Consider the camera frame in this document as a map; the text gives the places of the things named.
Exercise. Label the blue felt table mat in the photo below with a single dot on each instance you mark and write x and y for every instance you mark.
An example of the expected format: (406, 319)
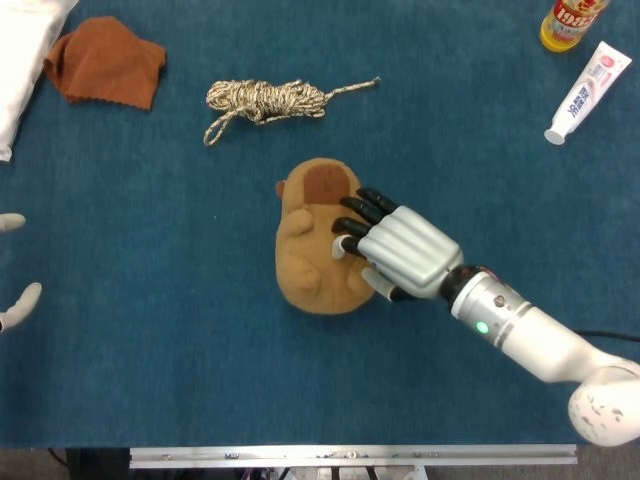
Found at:
(150, 300)

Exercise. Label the white toothpaste tube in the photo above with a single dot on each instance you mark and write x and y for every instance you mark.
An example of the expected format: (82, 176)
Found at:
(585, 95)

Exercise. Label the aluminium profile rail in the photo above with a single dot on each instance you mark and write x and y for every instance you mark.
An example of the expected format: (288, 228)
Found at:
(350, 456)

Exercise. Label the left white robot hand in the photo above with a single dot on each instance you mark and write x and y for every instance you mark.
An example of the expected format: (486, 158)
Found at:
(15, 280)

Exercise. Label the rust brown cloth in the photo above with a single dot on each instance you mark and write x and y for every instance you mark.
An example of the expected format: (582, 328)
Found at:
(107, 65)

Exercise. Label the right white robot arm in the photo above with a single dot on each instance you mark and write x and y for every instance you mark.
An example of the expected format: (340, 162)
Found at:
(545, 350)

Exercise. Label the yellow bottle with red label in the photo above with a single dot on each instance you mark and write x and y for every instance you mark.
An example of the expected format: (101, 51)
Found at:
(570, 22)

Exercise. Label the white folded cloth bag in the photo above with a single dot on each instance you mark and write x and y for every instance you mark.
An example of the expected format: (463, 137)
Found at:
(20, 65)

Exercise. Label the brown plush toy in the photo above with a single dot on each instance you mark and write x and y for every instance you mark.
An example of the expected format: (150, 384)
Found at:
(310, 260)

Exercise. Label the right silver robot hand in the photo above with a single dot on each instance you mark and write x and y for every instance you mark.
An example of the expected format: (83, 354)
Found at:
(410, 250)

